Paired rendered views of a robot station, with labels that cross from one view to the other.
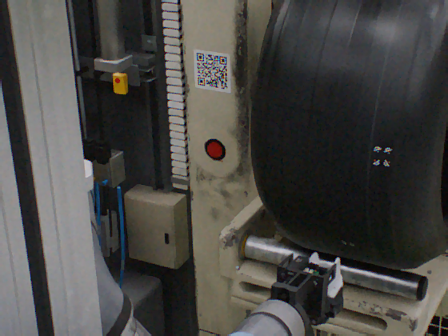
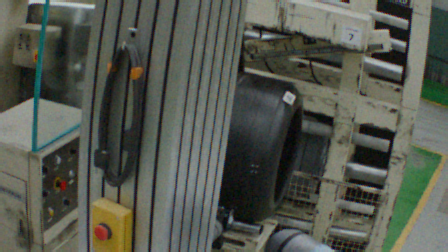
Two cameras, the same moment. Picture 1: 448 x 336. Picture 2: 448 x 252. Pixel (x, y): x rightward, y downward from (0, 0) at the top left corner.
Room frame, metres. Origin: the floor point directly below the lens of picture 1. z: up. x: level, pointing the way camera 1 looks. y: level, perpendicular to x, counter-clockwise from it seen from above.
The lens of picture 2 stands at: (-1.13, 0.39, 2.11)
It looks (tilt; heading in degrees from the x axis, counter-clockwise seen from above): 18 degrees down; 348
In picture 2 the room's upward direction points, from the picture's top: 8 degrees clockwise
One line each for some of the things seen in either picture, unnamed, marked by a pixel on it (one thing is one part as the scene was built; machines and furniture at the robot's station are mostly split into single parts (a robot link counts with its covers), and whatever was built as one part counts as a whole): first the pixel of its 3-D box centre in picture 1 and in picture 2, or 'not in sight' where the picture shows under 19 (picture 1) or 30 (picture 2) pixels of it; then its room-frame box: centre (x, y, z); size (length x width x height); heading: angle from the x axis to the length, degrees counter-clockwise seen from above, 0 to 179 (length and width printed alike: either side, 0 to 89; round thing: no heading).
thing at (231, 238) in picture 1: (270, 210); not in sight; (1.54, -0.08, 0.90); 0.40 x 0.03 x 0.10; 152
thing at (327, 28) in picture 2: not in sight; (304, 17); (1.66, -0.49, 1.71); 0.61 x 0.25 x 0.15; 62
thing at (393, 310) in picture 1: (326, 294); (218, 233); (1.33, -0.17, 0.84); 0.36 x 0.09 x 0.06; 62
